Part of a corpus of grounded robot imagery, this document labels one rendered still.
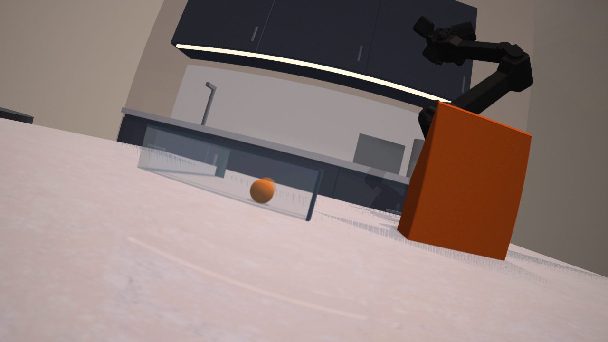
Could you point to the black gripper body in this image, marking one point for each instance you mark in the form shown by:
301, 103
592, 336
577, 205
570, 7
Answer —
422, 27

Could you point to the clear low glass wall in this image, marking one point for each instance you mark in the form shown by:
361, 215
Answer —
265, 183

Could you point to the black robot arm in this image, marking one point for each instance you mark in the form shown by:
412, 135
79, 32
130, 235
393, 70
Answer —
449, 45

